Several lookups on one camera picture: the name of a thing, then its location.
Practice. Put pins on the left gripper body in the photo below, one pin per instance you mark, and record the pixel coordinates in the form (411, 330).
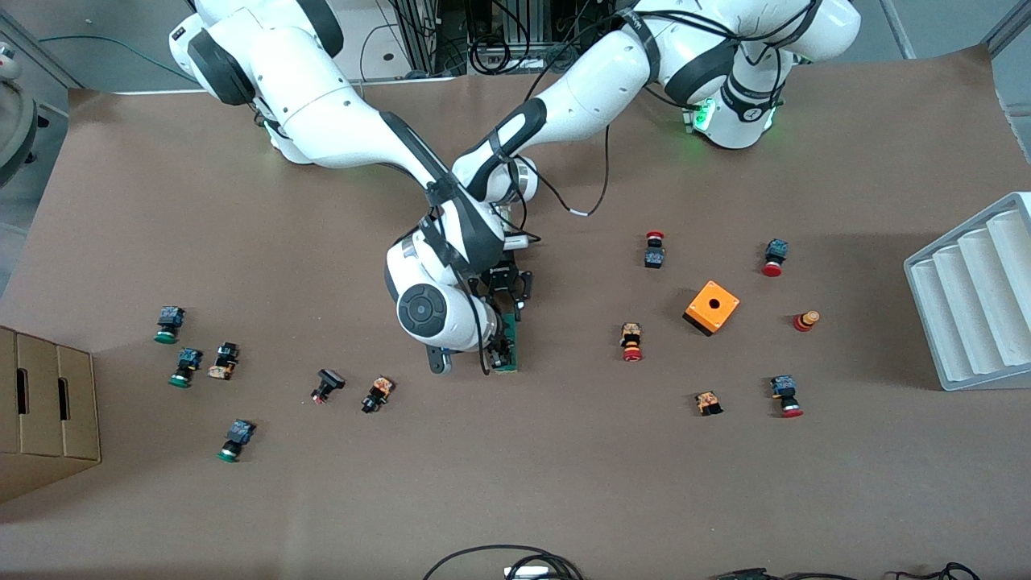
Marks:
(505, 280)

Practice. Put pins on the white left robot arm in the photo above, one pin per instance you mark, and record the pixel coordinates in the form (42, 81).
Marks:
(596, 89)

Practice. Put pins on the red mushroom button orange block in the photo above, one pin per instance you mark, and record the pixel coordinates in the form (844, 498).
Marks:
(631, 338)

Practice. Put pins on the red push button black block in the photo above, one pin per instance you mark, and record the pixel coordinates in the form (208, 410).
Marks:
(654, 256)

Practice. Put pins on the small orange contact block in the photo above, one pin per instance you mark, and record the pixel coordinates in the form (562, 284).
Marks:
(708, 402)

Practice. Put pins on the white plug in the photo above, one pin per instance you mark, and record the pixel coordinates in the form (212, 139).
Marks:
(527, 572)

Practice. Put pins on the red mushroom button blue block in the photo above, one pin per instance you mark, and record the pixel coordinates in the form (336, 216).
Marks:
(784, 391)
(776, 254)

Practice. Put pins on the green mushroom push button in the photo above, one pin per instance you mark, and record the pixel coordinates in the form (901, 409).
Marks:
(171, 318)
(240, 433)
(188, 360)

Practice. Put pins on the red yellow button head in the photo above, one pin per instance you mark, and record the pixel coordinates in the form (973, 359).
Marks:
(805, 321)

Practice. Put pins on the white stepped plastic tray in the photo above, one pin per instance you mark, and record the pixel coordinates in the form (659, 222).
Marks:
(966, 306)

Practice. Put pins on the brown cardboard box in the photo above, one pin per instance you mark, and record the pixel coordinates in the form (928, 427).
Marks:
(48, 403)

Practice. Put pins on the black selector switch orange block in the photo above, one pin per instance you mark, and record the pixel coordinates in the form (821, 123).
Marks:
(224, 362)
(378, 392)

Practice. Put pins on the black square-head switch red terminals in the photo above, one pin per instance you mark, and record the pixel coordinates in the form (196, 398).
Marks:
(330, 379)

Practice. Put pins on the orange button enclosure box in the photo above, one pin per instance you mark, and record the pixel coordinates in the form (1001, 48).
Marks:
(713, 310)

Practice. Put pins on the aluminium frame bar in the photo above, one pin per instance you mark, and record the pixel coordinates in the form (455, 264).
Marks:
(898, 28)
(40, 52)
(1011, 28)

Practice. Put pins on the grey round pedestal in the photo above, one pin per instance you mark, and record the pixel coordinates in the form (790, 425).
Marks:
(12, 129)

